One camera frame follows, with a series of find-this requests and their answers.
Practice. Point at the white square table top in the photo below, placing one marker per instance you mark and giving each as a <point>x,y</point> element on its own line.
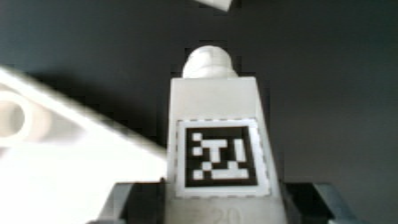
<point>70,153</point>

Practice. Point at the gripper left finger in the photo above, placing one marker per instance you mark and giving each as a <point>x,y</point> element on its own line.
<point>134,205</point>

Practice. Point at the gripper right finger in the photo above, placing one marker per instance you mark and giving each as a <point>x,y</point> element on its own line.
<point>315,205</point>

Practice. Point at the white table leg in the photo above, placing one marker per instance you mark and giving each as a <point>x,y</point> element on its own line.
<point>223,5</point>
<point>223,183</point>

